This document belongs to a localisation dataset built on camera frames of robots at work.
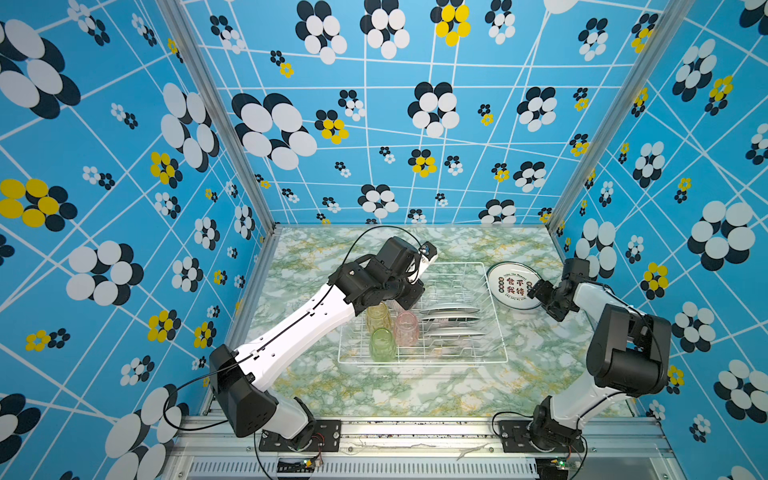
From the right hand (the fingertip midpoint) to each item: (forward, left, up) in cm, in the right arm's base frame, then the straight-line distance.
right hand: (541, 299), depth 95 cm
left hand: (-9, +40, +23) cm, 47 cm away
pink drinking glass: (-14, +44, +8) cm, 47 cm away
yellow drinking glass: (-10, +52, +7) cm, 54 cm away
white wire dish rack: (+7, +30, -2) cm, 30 cm away
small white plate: (-7, +31, +5) cm, 32 cm away
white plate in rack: (-15, +31, +8) cm, 35 cm away
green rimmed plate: (-9, +29, +2) cm, 30 cm away
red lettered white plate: (+8, +8, -2) cm, 11 cm away
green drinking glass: (-19, +50, +7) cm, 54 cm away
